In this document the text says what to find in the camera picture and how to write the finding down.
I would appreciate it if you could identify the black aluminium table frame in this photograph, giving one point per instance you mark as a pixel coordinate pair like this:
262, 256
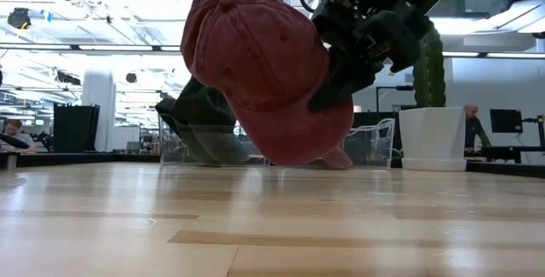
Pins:
85, 159

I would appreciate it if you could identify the clear plastic bin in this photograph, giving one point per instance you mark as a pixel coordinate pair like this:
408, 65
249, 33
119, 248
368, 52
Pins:
374, 140

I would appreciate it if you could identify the black computer monitor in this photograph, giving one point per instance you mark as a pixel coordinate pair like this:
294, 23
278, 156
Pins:
506, 120

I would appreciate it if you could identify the white building column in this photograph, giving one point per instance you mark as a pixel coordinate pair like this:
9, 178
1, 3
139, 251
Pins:
99, 106

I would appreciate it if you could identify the black workbench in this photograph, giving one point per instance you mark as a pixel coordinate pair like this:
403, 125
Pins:
511, 153

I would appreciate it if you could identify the person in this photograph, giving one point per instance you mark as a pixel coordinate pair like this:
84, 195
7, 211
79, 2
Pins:
17, 134
474, 132

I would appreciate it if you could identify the black metal stand frame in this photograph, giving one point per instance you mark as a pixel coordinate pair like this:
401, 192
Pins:
404, 88

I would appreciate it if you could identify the dark red baseball cap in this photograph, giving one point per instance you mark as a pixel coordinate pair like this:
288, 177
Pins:
255, 55
338, 159

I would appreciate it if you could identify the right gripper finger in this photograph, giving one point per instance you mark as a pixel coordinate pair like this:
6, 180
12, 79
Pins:
345, 76

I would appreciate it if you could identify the black low partition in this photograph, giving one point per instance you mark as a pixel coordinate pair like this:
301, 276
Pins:
374, 119

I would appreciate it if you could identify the white faceted plant pot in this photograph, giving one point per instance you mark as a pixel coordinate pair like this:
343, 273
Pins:
432, 140

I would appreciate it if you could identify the green columnar cactus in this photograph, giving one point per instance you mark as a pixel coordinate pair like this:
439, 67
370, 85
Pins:
430, 85

